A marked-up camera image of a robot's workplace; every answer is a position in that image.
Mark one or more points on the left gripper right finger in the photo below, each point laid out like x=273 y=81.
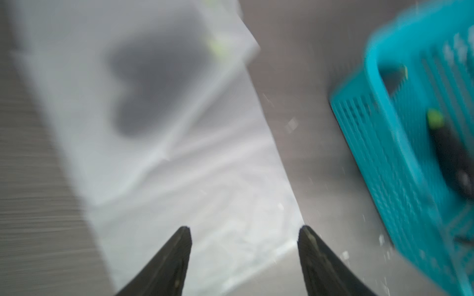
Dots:
x=323 y=272

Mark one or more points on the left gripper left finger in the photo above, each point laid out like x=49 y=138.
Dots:
x=165 y=273

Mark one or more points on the teal plastic basket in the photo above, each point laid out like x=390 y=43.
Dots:
x=423 y=59

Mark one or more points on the translucent zip-top bag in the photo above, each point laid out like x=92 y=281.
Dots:
x=61 y=46
x=226 y=182

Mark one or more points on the translucent zip-top bag bottom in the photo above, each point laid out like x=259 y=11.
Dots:
x=226 y=182

